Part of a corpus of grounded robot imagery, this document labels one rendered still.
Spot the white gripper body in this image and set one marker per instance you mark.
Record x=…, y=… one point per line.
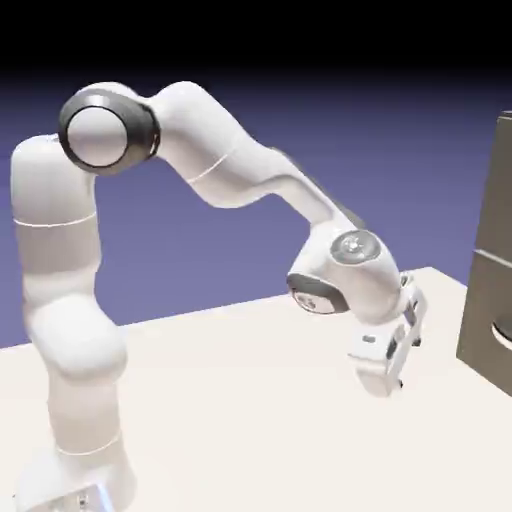
x=376, y=372

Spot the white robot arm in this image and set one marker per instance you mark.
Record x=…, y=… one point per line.
x=56, y=248

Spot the grey-brown drawer front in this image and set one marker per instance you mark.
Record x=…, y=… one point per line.
x=480, y=304
x=498, y=188

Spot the grey-brown cabinet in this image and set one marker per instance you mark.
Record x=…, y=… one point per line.
x=500, y=180

